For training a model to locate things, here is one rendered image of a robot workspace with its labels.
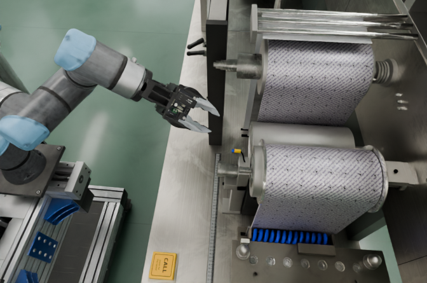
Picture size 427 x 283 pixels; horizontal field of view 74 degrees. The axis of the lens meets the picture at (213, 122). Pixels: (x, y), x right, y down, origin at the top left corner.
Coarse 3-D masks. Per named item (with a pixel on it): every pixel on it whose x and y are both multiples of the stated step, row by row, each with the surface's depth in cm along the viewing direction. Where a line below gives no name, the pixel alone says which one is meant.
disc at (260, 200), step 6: (264, 144) 61; (264, 150) 60; (264, 156) 59; (264, 162) 58; (264, 168) 58; (264, 174) 58; (264, 180) 58; (264, 186) 58; (264, 192) 58; (258, 198) 64
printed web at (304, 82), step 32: (288, 64) 65; (320, 64) 64; (352, 64) 64; (256, 96) 92; (288, 96) 70; (320, 96) 69; (352, 96) 68; (288, 160) 59; (320, 160) 59; (352, 160) 60; (288, 192) 59; (320, 192) 59; (352, 192) 58
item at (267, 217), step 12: (264, 216) 71; (276, 216) 70; (288, 216) 70; (300, 216) 69; (312, 216) 69; (324, 216) 68; (336, 216) 67; (348, 216) 67; (264, 228) 80; (276, 228) 79; (288, 228) 78; (300, 228) 77; (312, 228) 76; (324, 228) 76; (336, 228) 75
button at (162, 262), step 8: (152, 256) 85; (160, 256) 85; (168, 256) 85; (176, 256) 86; (152, 264) 83; (160, 264) 83; (168, 264) 83; (152, 272) 82; (160, 272) 82; (168, 272) 82
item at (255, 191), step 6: (252, 150) 66; (258, 150) 62; (258, 156) 61; (258, 162) 60; (258, 168) 59; (258, 174) 59; (258, 180) 59; (252, 186) 61; (258, 186) 60; (252, 192) 61; (258, 192) 61
